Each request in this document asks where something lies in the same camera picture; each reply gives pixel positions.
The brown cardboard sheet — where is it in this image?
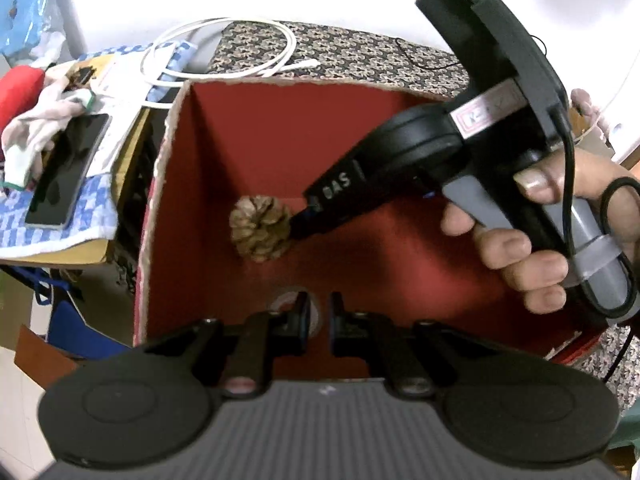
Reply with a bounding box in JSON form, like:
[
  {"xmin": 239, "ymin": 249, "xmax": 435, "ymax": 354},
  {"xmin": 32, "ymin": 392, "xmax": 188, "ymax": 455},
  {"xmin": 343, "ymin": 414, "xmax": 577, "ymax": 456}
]
[{"xmin": 14, "ymin": 324, "xmax": 82, "ymax": 392}]

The floral patterned tablecloth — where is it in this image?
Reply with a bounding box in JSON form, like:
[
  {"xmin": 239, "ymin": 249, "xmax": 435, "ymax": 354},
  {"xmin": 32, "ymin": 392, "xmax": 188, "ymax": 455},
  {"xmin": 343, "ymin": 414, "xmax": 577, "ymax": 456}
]
[{"xmin": 207, "ymin": 21, "xmax": 640, "ymax": 407}]

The black smartphone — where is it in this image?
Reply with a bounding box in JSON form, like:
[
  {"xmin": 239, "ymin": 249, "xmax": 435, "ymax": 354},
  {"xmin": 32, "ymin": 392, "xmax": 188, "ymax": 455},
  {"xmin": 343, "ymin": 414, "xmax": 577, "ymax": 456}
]
[{"xmin": 24, "ymin": 112, "xmax": 112, "ymax": 231}]

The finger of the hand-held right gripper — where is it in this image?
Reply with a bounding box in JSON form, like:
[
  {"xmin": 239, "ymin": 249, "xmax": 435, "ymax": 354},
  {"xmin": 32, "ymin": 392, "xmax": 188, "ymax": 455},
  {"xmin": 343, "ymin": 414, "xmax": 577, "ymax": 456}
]
[{"xmin": 291, "ymin": 197, "xmax": 332, "ymax": 239}]

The white charging cable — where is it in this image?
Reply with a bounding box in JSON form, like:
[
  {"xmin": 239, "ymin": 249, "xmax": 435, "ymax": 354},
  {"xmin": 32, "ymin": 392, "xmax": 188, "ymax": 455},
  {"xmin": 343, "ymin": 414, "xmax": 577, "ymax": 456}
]
[{"xmin": 140, "ymin": 17, "xmax": 319, "ymax": 111}]

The white paper sheet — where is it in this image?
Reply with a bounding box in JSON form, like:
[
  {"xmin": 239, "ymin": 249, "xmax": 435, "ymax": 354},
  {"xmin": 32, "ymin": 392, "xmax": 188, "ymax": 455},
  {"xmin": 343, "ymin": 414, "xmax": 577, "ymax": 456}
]
[{"xmin": 94, "ymin": 55, "xmax": 152, "ymax": 177}]

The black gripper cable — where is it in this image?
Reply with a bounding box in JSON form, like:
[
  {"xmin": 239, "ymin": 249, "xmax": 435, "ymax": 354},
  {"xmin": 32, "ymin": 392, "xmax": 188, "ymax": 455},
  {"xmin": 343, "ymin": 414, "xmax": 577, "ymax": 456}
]
[{"xmin": 549, "ymin": 104, "xmax": 640, "ymax": 326}]

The white crumpled cloth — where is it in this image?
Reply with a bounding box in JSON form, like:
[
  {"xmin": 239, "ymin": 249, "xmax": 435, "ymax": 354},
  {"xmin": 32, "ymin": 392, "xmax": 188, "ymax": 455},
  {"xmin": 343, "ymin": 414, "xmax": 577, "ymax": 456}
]
[{"xmin": 1, "ymin": 87, "xmax": 97, "ymax": 188}]

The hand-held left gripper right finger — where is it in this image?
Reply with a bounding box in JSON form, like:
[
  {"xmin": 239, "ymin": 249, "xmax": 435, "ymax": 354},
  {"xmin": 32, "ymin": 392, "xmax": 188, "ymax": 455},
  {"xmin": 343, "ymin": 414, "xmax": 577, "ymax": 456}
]
[{"xmin": 327, "ymin": 291, "xmax": 497, "ymax": 398}]

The grey tape roll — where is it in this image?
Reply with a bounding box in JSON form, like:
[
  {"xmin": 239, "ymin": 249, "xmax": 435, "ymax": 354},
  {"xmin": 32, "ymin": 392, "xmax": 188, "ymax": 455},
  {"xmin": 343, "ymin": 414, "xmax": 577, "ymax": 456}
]
[{"xmin": 270, "ymin": 287, "xmax": 323, "ymax": 337}]

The person's right hand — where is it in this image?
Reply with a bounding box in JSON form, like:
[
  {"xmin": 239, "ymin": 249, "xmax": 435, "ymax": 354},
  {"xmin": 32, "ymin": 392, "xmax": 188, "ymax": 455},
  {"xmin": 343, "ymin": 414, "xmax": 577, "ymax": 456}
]
[{"xmin": 441, "ymin": 149, "xmax": 640, "ymax": 314}]

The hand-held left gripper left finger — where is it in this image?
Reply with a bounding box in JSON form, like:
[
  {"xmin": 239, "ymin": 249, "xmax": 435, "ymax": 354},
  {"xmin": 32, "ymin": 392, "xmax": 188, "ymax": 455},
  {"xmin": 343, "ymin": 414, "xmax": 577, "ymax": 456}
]
[{"xmin": 143, "ymin": 290, "xmax": 313, "ymax": 399}]

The red cloth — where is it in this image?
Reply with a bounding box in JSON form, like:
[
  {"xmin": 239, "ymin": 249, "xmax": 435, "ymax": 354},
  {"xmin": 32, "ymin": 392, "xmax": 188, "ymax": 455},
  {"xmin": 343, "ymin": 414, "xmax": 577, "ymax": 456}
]
[{"xmin": 0, "ymin": 65, "xmax": 47, "ymax": 132}]

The blue plastic bag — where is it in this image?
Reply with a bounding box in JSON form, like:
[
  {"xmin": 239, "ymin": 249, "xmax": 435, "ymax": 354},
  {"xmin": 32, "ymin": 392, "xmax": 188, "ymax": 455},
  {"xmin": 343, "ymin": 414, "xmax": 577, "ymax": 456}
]
[{"xmin": 0, "ymin": 0, "xmax": 57, "ymax": 61}]

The dark blue bag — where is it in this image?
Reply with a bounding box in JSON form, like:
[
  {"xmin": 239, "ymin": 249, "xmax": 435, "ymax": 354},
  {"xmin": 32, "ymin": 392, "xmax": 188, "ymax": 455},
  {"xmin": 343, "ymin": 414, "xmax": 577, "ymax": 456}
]
[{"xmin": 35, "ymin": 269, "xmax": 132, "ymax": 361}]

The blue white checked towel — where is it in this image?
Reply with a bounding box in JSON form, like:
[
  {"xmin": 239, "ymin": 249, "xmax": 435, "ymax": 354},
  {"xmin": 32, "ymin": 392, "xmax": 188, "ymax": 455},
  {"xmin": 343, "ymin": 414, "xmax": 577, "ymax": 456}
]
[{"xmin": 0, "ymin": 42, "xmax": 201, "ymax": 252}]

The pink soft object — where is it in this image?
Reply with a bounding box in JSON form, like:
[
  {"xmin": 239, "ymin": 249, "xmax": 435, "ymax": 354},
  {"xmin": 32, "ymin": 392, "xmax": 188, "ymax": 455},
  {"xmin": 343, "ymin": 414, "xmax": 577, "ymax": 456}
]
[{"xmin": 570, "ymin": 88, "xmax": 597, "ymax": 117}]

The brown pine cone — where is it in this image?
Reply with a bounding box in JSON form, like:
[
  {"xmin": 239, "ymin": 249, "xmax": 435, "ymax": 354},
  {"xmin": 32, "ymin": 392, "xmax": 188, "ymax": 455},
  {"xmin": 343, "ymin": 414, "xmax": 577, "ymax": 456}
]
[{"xmin": 229, "ymin": 195, "xmax": 293, "ymax": 262}]

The red brocade cardboard box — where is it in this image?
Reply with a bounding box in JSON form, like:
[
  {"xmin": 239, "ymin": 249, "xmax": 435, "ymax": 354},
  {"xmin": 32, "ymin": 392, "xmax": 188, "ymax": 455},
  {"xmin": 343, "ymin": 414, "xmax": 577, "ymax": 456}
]
[{"xmin": 132, "ymin": 77, "xmax": 612, "ymax": 382}]

